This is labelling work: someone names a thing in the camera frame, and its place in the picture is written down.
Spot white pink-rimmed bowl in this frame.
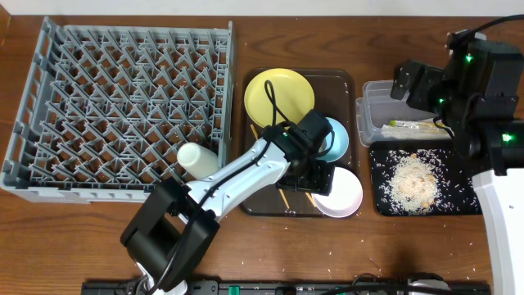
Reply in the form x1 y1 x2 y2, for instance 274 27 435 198
312 166 364 218

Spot right black cable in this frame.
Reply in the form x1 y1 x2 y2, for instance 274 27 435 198
466 14 524 36

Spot dark brown serving tray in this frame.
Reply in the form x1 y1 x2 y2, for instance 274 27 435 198
240 68 359 218

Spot light blue bowl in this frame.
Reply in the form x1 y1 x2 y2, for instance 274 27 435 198
316 117 350 162

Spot left black cable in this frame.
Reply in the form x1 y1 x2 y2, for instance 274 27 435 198
145 79 296 295

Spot rice and food scraps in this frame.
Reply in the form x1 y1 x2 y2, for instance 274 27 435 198
374 147 472 216

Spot right wooden chopstick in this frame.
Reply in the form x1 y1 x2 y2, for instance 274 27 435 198
305 192 317 208

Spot grey plastic dish rack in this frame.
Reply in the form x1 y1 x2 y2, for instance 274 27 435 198
1 18 237 203

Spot black waste tray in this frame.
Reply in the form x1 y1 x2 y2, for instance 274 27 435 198
368 139 484 217

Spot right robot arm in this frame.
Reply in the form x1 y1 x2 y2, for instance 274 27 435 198
391 39 523 294

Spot wooden chopstick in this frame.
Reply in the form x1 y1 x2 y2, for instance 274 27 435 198
305 192 317 208
250 124 290 210

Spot black cable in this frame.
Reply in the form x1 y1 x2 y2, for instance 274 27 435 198
145 79 296 295
466 14 524 36

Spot green snack wrapper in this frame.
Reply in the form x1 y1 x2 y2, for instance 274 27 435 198
389 119 439 129

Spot clear plastic bin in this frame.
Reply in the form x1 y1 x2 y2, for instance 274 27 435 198
355 80 435 147

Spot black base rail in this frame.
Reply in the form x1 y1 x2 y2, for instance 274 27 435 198
80 279 491 295

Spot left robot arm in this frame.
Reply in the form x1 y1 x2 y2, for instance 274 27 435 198
120 123 332 294

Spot yellow plate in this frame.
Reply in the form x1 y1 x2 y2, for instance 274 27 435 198
244 68 315 127

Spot left wooden chopstick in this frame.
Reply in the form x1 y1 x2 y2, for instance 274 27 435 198
250 124 290 210

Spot small white cup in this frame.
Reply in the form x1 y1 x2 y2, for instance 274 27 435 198
177 143 219 179

